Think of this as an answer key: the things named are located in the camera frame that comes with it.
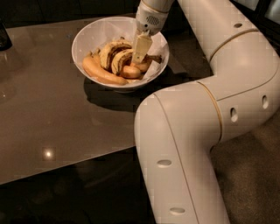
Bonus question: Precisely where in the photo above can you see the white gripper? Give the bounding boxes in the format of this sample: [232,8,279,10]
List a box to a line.
[131,0,170,64]

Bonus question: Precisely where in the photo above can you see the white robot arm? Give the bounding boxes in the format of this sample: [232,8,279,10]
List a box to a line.
[135,0,280,224]

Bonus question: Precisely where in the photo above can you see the short yellow banana back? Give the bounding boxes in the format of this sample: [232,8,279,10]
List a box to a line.
[131,58,151,73]

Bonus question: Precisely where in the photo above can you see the short yellow banana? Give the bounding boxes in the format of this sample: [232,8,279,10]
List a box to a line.
[120,66,141,79]
[131,58,151,73]

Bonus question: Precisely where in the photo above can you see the spotted banana right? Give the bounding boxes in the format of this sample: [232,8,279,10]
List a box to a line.
[111,49,162,74]

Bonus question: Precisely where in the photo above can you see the spotted banana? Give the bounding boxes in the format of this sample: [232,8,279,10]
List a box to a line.
[111,49,162,74]
[99,39,132,70]

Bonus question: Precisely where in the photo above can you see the short yellow banana middle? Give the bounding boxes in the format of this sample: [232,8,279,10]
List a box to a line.
[120,66,141,79]

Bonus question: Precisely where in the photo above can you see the spotted banana left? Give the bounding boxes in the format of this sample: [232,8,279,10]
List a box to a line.
[99,39,132,70]

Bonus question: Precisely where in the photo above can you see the white bowl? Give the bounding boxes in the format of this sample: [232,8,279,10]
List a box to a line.
[72,17,170,93]

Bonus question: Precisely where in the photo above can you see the long yellow banana front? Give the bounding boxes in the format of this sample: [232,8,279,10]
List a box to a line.
[82,55,128,86]

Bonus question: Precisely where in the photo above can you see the dark cabinets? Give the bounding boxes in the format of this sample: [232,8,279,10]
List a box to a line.
[0,0,187,32]

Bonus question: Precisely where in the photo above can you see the dark object on table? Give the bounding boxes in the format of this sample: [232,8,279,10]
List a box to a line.
[0,18,12,51]

